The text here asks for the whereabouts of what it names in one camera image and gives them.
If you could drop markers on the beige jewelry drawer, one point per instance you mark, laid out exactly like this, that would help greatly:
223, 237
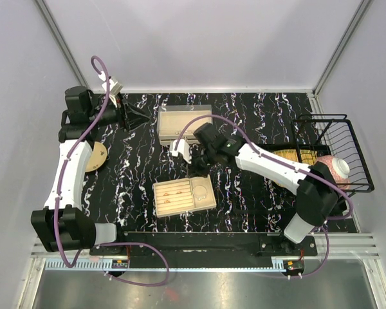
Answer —
189, 133

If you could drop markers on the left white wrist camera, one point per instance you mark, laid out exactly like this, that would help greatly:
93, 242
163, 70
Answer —
114, 87

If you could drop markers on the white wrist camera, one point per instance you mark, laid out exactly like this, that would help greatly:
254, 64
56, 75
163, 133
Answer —
181, 148
114, 87

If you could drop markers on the yellow patterned plate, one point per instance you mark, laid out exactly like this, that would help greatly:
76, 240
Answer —
98, 157

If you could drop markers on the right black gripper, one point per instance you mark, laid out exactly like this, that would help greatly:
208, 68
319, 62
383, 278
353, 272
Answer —
194, 168

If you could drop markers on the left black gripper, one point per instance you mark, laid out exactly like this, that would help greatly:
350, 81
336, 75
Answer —
128, 116

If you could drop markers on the black wire dish rack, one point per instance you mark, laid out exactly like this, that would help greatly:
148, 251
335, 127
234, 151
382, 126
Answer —
316, 135

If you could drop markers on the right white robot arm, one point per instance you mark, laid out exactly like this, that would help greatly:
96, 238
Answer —
301, 223

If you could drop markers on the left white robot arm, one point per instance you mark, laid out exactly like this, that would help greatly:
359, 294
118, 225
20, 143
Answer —
62, 223

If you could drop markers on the white pink patterned bowl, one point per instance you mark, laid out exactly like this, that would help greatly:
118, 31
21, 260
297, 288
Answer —
339, 169

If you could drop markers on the gold rings in tray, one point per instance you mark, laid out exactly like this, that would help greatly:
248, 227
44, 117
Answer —
170, 197

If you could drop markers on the yellow woven bamboo plate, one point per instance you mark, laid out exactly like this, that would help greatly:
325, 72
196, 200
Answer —
296, 156

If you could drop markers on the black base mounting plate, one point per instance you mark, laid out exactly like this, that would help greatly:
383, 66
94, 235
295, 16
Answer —
263, 244

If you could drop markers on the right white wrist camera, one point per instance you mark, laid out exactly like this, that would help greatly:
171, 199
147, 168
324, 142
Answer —
181, 148

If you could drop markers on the beige ring tray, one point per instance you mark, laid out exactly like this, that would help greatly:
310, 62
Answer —
183, 195

